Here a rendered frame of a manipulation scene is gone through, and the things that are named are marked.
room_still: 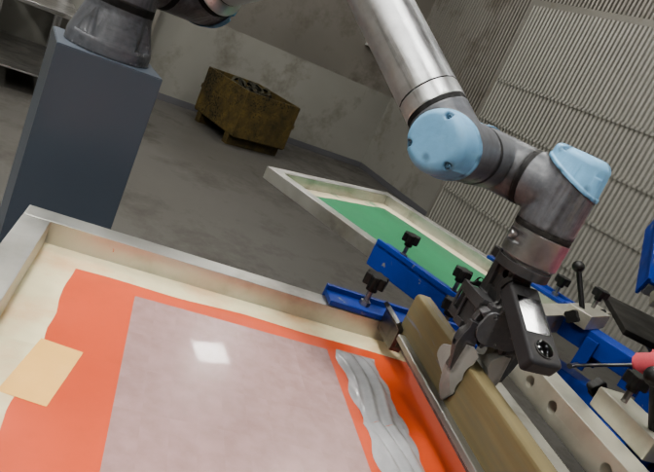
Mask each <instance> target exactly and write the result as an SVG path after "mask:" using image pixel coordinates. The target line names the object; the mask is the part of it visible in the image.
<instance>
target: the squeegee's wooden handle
mask: <svg viewBox="0 0 654 472"><path fill-rule="evenodd" d="M402 327H403V329H404V330H403V332H402V334H401V335H404V336H406V338H407V339H408V341H409V343H410V345H411V346H412V348H413V350H414V352H415V353H416V355H417V357H418V359H419V361H420V363H421V364H422V366H423V368H424V369H425V371H426V373H427V375H428V376H429V377H430V379H431V381H432V382H433V384H434V386H435V387H436V389H437V391H438V393H439V383H440V378H441V374H442V371H441V368H440V364H439V361H438V357H437V352H438V349H439V347H440V346H441V345H442V344H447V345H451V344H452V341H453V338H454V334H455V330H454V328H453V327H452V326H451V324H450V323H449V321H448V320H447V319H446V317H445V316H444V315H443V313H442V312H441V311H440V310H439V309H438V307H437V306H436V305H435V303H434V302H433V301H432V299H431V298H430V297H427V296H424V295H421V294H419V295H417V296H416V297H415V299H414V301H413V303H412V305H411V307H410V308H409V310H408V312H407V314H406V316H405V318H404V320H403V322H402ZM443 401H444V403H445V405H446V406H447V408H448V410H449V412H450V413H451V415H452V417H453V418H454V421H455V423H456V424H457V426H458V428H459V429H460V431H461V433H462V435H463V436H464V438H465V440H466V442H467V443H468V445H469V447H470V448H471V450H472V452H473V454H474V455H475V456H476V458H477V459H478V461H479V463H480V465H481V466H482V468H483V470H484V471H485V472H558V471H557V469H556V468H555V467H554V465H553V464H552V463H551V461H550V460H549V459H548V457H547V456H546V454H545V453H543V451H542V450H541V449H540V447H539V446H538V444H537V443H536V442H535V440H534V439H533V438H532V436H531V435H530V434H529V432H528V431H527V429H526V428H525V426H524V425H523V424H522V422H521V421H520V419H519V418H518V417H517V415H516V414H515V413H514V411H513V410H512V408H511V407H510V406H509V404H508V403H507V402H506V400H505V399H504V398H503V396H502V395H501V393H500V392H499V391H498V389H497V388H496V387H495V385H494V384H493V382H492V381H491V379H490V378H489V377H488V375H487V374H486V373H485V371H484V370H483V368H482V367H481V366H480V364H479V363H478V362H477V360H476V362H475V363H474V365H472V366H470V367H469V368H468V369H467V370H466V371H465V373H464V374H463V378H462V381H461V382H459V383H458V385H457V386H456V388H455V390H454V395H452V396H450V397H448V398H447V399H445V400H443Z"/></svg>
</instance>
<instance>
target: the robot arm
mask: <svg viewBox="0 0 654 472"><path fill-rule="evenodd" d="M257 1H261V0H85V1H84V2H83V4H82V5H81V6H80V8H79V9H78V10H77V12H76V13H75V14H74V16H73V17H72V18H71V20H69V22H68V23H67V25H66V28H65V31H64V35H63V36H64V37H65V38H66V39H67V40H69V41H70V42H72V43H74V44H75V45H77V46H79V47H81V48H83V49H86V50H88V51H90V52H92V53H95V54H99V55H101V56H104V57H106V58H109V59H112V60H114V61H117V62H120V63H123V64H126V65H129V66H133V67H137V68H148V65H149V62H150V59H151V32H152V22H153V19H154V16H155V13H156V10H157V9H159V10H161V11H164V12H167V13H169V14H172V15H174V16H177V17H179V18H183V19H185V20H188V21H189V22H191V23H193V24H195V25H198V26H202V27H208V28H217V27H221V26H223V25H225V24H227V23H228V22H230V21H231V17H234V16H235V15H236V13H237V11H238V10H239V8H240V6H241V5H243V4H247V3H252V2H257ZM346 1H347V3H348V5H349V7H350V9H351V11H352V13H353V15H354V17H355V19H356V21H357V23H358V25H359V27H360V29H361V31H362V33H363V35H364V37H365V39H366V41H367V43H368V45H369V47H370V49H371V52H372V54H373V56H374V58H375V60H376V62H377V64H378V66H379V68H380V70H381V72H382V74H383V76H384V78H385V80H386V82H387V84H388V86H389V88H390V90H391V92H392V94H393V97H394V99H395V101H396V103H397V105H398V107H399V109H400V111H401V113H402V115H403V117H404V119H405V121H406V123H407V125H408V127H409V129H410V130H409V133H408V137H407V139H408V148H407V150H408V154H409V157H410V159H411V161H412V162H413V164H414V165H415V166H416V167H417V168H418V169H419V170H421V171H422V172H424V173H427V174H429V175H431V176H432V177H434V178H437V179H440V180H444V181H456V182H461V183H464V184H468V185H473V186H478V187H483V188H485V189H487V190H490V191H491V192H493V193H495V194H497V195H499V196H501V197H503V198H505V199H506V200H509V201H511V202H513V203H514V204H517V205H519V206H520V207H521V209H520V211H519V212H518V215H517V216H516V218H515V221H514V223H513V224H512V226H511V228H510V230H509V231H508V234H507V235H506V237H505V239H504V240H503V242H502V244H501V246H502V248H501V247H500V246H497V245H496V246H495V247H494V249H493V250H492V252H491V255H492V256H493V257H494V258H495V259H494V261H493V263H492V265H491V266H490V269H489V271H488V273H487V274H486V276H485V278H482V277H478V278H477V279H476V280H475V281H471V280H468V279H464V280H463V282H462V284H461V286H460V288H459V290H458V291H457V293H456V295H455V297H454V300H453V301H452V303H451V305H450V307H449V309H448V311H449V313H450V314H451V315H452V317H453V321H454V322H455V324H456V325H457V326H458V327H459V328H458V329H457V331H456V332H455V334H454V338H453V341H452V344H451V345H447V344H442V345H441V346H440V347H439V349H438V352H437V357H438V361H439V364H440V368H441V371H442V374H441V378H440V383H439V397H440V398H441V399H442V400H445V399H447V398H448V397H450V396H452V395H454V390H455V388H456V386H457V385H458V383H459V382H461V381H462V378H463V374H464V373H465V371H466V370H467V369H468V368H469V367H470V366H472V365H474V363H475V362H476V360H477V362H478V363H479V364H480V366H481V367H482V368H483V370H484V371H485V373H486V374H487V375H488V377H489V378H490V380H491V381H492V382H493V384H494V385H495V386H497V384H498V383H499V382H503V380H504V379H505V378H506V377H507V376H508V375H509V374H510V373H511V372H512V371H513V370H514V368H515V367H516V366H517V365H518V364H519V367H520V369H521V370H523V371H527V372H532V373H535V374H539V375H543V376H547V377H550V376H552V375H554V374H555V373H556V372H557V371H558V370H560V369H561V367H562V364H561V361H560V358H559V355H558V352H557V349H556V346H555V343H554V340H553V336H552V333H551V330H550V327H549V324H548V321H547V317H546V314H545V311H544V308H543V306H542V303H541V299H540V296H539V293H538V291H537V290H535V289H532V288H530V285H531V284H532V282H533V283H535V284H539V285H543V286H545V285H547V283H548V281H549V279H550V278H551V274H554V273H556V272H557V270H558V268H559V267H560V265H561V263H562V262H563V259H564V258H565V256H566V254H567V252H568V251H569V249H570V246H571V244H572V242H573V241H574V240H575V238H576V237H577V235H578V233H579V232H580V230H581V228H582V227H583V225H584V223H585V221H586V220H587V218H588V216H589V215H590V213H591V211H592V210H593V208H594V206H595V204H598V202H599V201H600V200H599V197H600V194H601V192H602V191H603V189H604V187H605V185H606V183H607V181H608V179H609V177H610V175H611V168H610V166H609V164H608V163H606V162H604V161H602V160H600V159H598V158H596V157H593V156H591V155H589V154H587V153H585V152H583V151H580V150H578V149H576V148H574V147H571V146H569V145H567V144H564V143H559V144H557V145H556V146H555V148H554V149H553V150H552V151H550V153H547V152H543V151H541V150H538V149H536V148H534V147H532V146H530V145H528V144H526V143H525V142H523V141H521V140H519V139H517V138H514V137H512V136H510V135H508V134H506V133H504V132H502V131H500V130H499V129H498V128H496V127H493V126H490V125H484V124H482V123H480V121H479V120H478V118H477V116H476V114H475V113H474V111H473V109H472V107H471V105H470V103H469V101H468V100H467V98H466V96H465V93H464V92H463V90H462V88H461V86H460V84H459V82H458V80H457V78H456V76H455V75H454V72H453V70H452V68H451V67H450V65H449V63H448V62H447V60H446V58H445V56H444V54H443V52H442V50H441V48H440V47H439V45H438V43H437V41H436V39H435V37H434V35H433V33H432V32H431V30H430V28H429V26H428V24H427V22H426V20H425V18H424V16H423V15H422V13H421V11H420V9H419V7H418V4H417V2H416V1H415V0H346ZM479 278H481V279H482V280H483V281H480V280H478V279H479ZM474 285H475V286H474ZM477 286H478V287H477ZM461 291H462V292H461ZM460 293H461V294H460ZM459 295H460V296H459ZM457 299H458V300H457ZM475 345H477V346H478V347H479V348H483V347H484V346H488V349H487V351H486V352H485V354H479V353H477V352H476V349H475V347H474V346H475Z"/></svg>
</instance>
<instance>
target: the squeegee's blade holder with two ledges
mask: <svg viewBox="0 0 654 472"><path fill-rule="evenodd" d="M396 340H397V342H398V344H399V345H400V347H401V349H402V350H403V352H404V354H405V356H406V358H407V359H408V361H409V363H410V365H411V367H412V369H413V370H414V372H415V374H416V376H417V378H418V380H419V382H420V384H421V386H422V388H423V389H424V391H425V393H426V395H427V397H428V398H429V400H430V402H431V404H432V406H433V408H434V409H435V411H436V413H437V415H438V417H439V419H440V420H441V421H442V423H443V425H444V427H445V428H446V430H447V432H448V434H449V436H450V438H451V439H452V441H453V443H454V446H455V447H456V449H457V451H458V453H459V455H460V457H461V458H462V460H463V462H464V464H465V466H466V467H467V469H468V471H469V472H485V471H484V470H483V468H482V466H481V465H480V463H479V461H478V459H477V458H476V456H475V455H474V454H473V452H472V450H471V448H470V447H469V445H468V443H467V442H466V440H465V438H464V436H463V435H462V433H461V431H460V429H459V428H458V426H457V424H456V423H455V421H454V418H453V417H452V415H451V413H450V412H449V410H448V408H447V406H446V405H445V403H444V401H443V400H442V399H441V398H440V397H439V393H438V391H437V389H436V387H435V386H434V384H433V382H432V381H431V379H430V377H429V376H428V375H427V373H426V371H425V369H424V368H423V366H422V364H421V363H420V361H419V359H418V357H417V355H416V353H415V352H414V350H413V348H412V346H411V345H410V343H409V341H408V339H407V338H406V336H404V335H400V334H399V335H398V336H397V338H396Z"/></svg>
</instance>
